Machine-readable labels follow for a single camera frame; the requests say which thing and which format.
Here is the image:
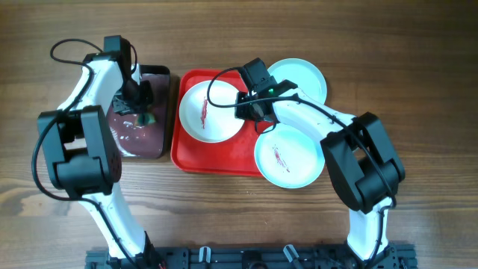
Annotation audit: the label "green yellow sponge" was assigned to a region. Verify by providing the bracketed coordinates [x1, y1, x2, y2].
[134, 112, 156, 127]

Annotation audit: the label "light blue plate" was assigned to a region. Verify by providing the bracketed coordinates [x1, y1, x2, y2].
[268, 58, 327, 105]
[254, 124, 325, 189]

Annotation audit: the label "white round plate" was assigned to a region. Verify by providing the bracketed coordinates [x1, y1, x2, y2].
[179, 81, 244, 143]

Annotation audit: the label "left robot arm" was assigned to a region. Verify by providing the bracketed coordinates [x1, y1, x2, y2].
[31, 35, 161, 268]

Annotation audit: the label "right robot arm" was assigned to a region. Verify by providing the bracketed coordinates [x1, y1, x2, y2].
[235, 58, 406, 268]

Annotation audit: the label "black rectangular tray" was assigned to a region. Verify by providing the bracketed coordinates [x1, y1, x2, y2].
[107, 65, 170, 158]

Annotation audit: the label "red plastic tray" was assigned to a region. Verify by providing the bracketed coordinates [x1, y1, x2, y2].
[170, 69, 261, 176]

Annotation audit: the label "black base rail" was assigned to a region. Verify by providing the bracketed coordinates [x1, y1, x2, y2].
[84, 243, 418, 269]

